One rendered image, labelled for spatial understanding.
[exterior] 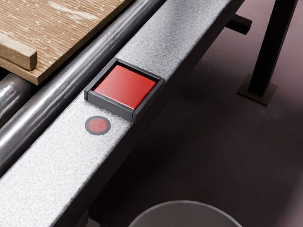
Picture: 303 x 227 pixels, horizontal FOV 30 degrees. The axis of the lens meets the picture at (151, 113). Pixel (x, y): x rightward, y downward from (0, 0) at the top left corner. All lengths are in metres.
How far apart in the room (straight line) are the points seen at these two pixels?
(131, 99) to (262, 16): 1.81
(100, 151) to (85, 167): 0.03
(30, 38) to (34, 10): 0.06
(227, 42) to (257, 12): 0.26
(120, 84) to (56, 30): 0.13
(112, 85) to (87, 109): 0.05
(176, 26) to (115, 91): 0.18
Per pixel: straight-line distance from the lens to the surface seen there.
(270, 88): 2.14
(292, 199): 1.84
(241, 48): 2.29
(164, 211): 1.30
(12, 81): 0.74
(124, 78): 0.73
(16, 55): 0.72
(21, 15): 0.81
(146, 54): 0.79
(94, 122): 0.69
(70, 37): 0.77
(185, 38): 0.82
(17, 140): 0.68
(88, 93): 0.70
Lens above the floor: 1.43
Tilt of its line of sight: 47 degrees down
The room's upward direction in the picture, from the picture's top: 8 degrees clockwise
